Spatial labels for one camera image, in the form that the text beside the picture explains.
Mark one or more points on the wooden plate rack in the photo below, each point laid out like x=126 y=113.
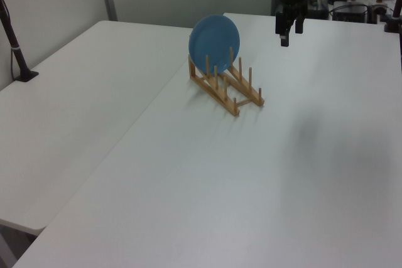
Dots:
x=226 y=84

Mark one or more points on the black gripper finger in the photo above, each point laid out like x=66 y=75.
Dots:
x=283 y=28
x=299 y=24

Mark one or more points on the dark camera stand pole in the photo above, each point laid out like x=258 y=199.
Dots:
x=14 y=42
x=395 y=7

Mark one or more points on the blue plate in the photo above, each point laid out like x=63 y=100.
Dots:
x=214 y=42

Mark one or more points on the black electronics box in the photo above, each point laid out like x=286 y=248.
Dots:
x=349 y=13

